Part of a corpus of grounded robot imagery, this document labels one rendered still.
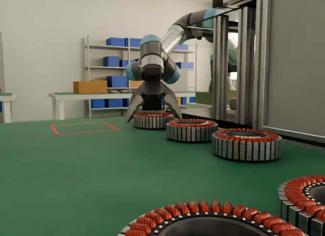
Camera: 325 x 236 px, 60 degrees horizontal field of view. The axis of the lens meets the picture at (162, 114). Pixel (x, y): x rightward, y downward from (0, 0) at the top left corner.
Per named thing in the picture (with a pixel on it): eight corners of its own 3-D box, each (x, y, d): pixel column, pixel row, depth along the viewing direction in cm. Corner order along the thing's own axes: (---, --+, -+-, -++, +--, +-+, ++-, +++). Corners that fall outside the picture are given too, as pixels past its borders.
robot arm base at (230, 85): (204, 91, 175) (203, 75, 173) (225, 89, 180) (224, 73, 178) (216, 92, 161) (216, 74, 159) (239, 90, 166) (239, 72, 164)
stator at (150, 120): (135, 124, 84) (135, 111, 83) (172, 124, 84) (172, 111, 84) (132, 130, 73) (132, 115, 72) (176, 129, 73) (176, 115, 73)
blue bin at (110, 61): (103, 67, 720) (103, 57, 717) (113, 67, 733) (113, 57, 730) (108, 66, 683) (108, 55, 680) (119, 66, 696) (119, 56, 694)
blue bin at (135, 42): (121, 48, 737) (121, 39, 734) (136, 49, 754) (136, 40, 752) (125, 47, 699) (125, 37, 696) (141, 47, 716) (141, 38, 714)
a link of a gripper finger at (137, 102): (129, 131, 82) (147, 110, 86) (127, 120, 77) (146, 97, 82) (120, 126, 83) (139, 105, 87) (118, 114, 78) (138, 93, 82)
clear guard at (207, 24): (178, 45, 101) (178, 28, 100) (231, 49, 111) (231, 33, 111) (242, 29, 72) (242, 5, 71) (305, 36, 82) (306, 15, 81)
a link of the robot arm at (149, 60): (163, 54, 90) (138, 54, 90) (164, 64, 88) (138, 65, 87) (162, 70, 97) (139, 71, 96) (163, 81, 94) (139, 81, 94)
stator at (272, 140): (212, 145, 54) (212, 126, 54) (273, 148, 52) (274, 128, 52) (211, 161, 43) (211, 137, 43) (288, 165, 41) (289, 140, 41)
